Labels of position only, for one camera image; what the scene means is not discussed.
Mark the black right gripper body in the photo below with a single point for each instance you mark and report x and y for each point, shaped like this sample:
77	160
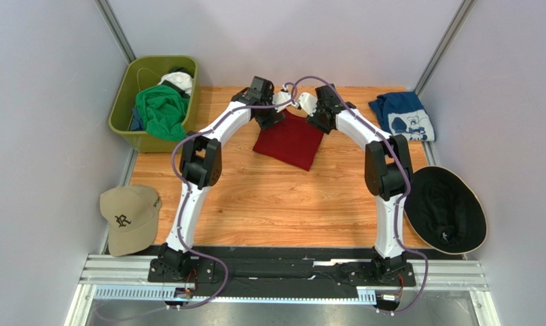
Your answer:
318	121

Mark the dark blue garment in basket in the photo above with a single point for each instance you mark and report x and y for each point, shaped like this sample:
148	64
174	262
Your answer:
136	121

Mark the right aluminium corner post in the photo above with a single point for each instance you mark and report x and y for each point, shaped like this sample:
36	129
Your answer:
444	44

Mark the green t-shirt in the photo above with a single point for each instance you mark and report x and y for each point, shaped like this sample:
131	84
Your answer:
162	110

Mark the dark red t-shirt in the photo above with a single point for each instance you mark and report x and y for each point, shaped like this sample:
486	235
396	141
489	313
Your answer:
292	141

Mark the folded blue printed t-shirt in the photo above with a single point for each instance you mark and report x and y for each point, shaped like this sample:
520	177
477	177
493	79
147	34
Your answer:
403	113

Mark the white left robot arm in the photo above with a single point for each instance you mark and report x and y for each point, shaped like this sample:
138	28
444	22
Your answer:
200	165

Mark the green plastic laundry basket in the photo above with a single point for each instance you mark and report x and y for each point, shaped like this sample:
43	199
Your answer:
144	73

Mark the aluminium corner post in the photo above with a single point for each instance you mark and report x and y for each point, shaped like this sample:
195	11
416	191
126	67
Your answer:
115	27
444	44

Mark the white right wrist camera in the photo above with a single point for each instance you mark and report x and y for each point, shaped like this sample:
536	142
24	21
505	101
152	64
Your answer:
307	102

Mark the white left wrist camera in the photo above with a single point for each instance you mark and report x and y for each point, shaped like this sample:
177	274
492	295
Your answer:
282	100

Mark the aluminium frame rail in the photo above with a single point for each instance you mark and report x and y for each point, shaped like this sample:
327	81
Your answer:
108	278

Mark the left aluminium corner post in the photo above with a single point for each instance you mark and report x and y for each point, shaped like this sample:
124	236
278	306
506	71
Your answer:
115	27

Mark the white garment in basket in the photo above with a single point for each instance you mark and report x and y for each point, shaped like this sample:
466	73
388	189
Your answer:
182	81

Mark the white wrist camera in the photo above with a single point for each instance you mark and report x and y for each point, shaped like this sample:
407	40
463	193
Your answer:
282	100
307	102

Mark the beige bucket hat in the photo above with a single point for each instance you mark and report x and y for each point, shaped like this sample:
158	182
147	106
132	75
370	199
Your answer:
132	213

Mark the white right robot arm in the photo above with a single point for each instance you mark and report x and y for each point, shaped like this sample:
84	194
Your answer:
387	171

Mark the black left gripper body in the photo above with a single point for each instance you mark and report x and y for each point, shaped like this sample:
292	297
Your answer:
265	121

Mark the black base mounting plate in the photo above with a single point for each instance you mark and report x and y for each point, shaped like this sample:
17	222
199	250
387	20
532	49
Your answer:
277	271

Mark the black wide-brim hat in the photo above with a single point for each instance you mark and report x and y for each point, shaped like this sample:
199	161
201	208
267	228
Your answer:
444	211

